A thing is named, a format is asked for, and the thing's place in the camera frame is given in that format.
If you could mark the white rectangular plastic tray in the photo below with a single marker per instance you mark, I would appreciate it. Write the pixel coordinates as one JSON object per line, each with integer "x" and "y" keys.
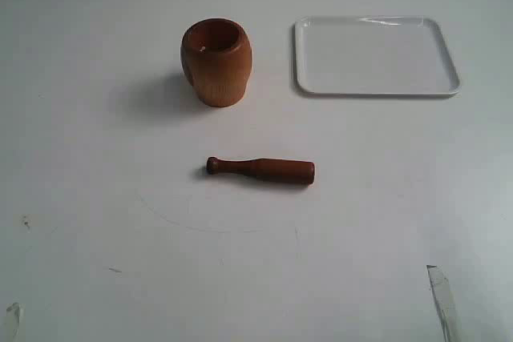
{"x": 372, "y": 56}

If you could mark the clear tape strip right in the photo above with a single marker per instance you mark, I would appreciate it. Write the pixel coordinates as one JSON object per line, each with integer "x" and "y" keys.
{"x": 444, "y": 304}

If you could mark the dark brown wooden pestle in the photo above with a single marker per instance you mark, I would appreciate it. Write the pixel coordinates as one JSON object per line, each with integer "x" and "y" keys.
{"x": 270, "y": 170}

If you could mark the clear tape piece left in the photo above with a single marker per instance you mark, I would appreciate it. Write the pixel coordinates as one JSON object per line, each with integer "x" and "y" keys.
{"x": 13, "y": 319}

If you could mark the wooden mortar cup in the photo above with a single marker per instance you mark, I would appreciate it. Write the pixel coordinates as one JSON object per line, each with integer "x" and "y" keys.
{"x": 216, "y": 56}

